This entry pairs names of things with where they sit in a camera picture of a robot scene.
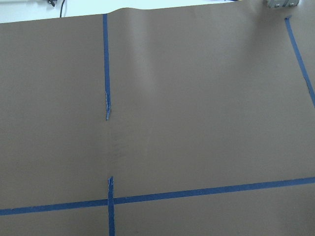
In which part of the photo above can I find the aluminium frame post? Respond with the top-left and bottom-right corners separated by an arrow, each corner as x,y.
265,0 -> 300,8

